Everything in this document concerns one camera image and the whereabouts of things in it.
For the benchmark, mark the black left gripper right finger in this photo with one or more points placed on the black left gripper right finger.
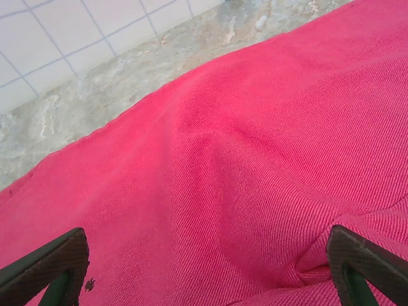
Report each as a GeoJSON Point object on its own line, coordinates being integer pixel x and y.
{"type": "Point", "coordinates": [360, 255]}

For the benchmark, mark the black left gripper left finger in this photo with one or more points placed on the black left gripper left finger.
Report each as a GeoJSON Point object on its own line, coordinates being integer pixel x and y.
{"type": "Point", "coordinates": [38, 271]}

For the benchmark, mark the pink long pants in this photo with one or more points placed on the pink long pants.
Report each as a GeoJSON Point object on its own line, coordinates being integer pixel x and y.
{"type": "Point", "coordinates": [223, 175]}

